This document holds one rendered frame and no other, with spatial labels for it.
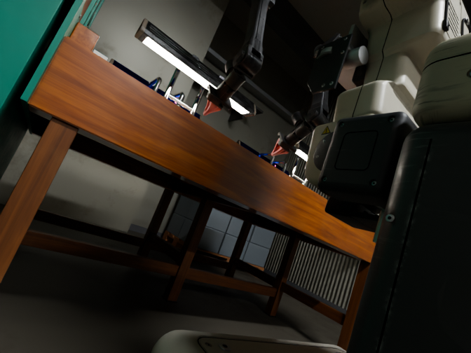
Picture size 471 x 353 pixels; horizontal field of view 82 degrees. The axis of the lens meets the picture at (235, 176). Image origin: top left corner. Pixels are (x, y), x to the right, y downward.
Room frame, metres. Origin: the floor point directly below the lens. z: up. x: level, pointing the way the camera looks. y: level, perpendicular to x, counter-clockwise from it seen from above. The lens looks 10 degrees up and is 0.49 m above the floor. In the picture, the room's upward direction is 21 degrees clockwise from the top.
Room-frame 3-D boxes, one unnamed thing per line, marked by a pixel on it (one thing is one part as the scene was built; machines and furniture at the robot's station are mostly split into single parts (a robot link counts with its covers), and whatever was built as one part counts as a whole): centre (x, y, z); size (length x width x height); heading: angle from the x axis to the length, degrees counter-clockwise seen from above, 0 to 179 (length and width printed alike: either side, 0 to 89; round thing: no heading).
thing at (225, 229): (3.75, -0.09, 0.58); 1.18 x 0.78 x 1.16; 123
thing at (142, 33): (1.13, 0.29, 1.08); 0.62 x 0.08 x 0.07; 125
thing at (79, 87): (1.17, -0.22, 0.67); 1.81 x 0.12 x 0.19; 125
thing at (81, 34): (0.83, 0.62, 0.83); 0.30 x 0.06 x 0.07; 35
